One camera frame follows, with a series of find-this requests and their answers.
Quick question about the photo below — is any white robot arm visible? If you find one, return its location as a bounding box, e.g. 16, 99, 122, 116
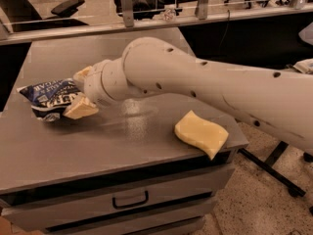
73, 37, 313, 155

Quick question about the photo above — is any grey drawer cabinet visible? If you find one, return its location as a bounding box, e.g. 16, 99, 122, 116
0, 27, 249, 235

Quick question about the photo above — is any blue chip bag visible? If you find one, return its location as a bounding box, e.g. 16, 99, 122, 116
17, 78, 80, 122

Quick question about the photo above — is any grey metal railing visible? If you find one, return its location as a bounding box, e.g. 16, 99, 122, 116
1, 0, 313, 45

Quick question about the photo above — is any yellow sponge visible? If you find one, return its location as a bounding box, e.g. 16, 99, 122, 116
174, 111, 229, 160

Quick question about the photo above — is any black drawer handle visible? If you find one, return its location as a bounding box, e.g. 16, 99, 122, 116
112, 190, 150, 210

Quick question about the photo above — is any black metal stand base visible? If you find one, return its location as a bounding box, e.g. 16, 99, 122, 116
239, 140, 313, 199

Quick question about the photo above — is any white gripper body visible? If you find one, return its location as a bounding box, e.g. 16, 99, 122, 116
83, 60, 112, 107

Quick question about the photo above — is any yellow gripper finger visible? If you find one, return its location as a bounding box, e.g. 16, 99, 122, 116
73, 66, 92, 83
63, 94, 99, 119

